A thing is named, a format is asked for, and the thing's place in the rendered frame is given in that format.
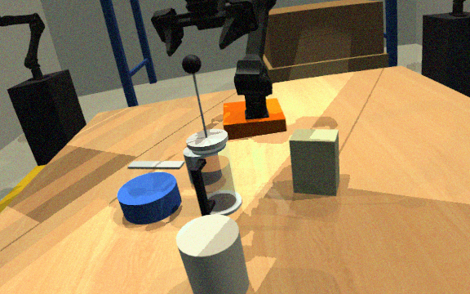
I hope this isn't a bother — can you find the glass french press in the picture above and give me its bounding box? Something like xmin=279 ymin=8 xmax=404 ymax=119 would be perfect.
xmin=182 ymin=54 xmax=242 ymax=216

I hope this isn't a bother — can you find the blue short cylinder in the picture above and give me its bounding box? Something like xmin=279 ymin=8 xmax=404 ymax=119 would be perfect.
xmin=117 ymin=172 xmax=182 ymax=225

